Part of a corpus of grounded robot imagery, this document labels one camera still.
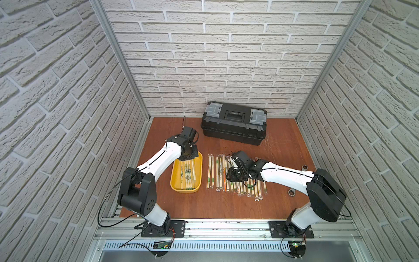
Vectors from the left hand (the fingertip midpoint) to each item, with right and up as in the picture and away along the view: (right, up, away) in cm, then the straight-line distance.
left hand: (196, 152), depth 88 cm
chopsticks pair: (+13, -12, +4) cm, 18 cm away
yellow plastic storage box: (-5, -13, +2) cm, 15 cm away
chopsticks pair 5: (+25, -18, -3) cm, 31 cm away
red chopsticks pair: (+34, -22, -3) cm, 41 cm away
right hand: (+18, -13, -3) cm, 23 cm away
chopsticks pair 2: (+16, -9, +6) cm, 20 cm away
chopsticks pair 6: (+30, -19, -3) cm, 36 cm away
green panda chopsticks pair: (+39, -20, -1) cm, 43 cm away
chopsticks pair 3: (+20, -18, -1) cm, 27 cm away
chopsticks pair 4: (+23, -19, -2) cm, 30 cm away
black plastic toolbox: (+22, +17, +7) cm, 29 cm away
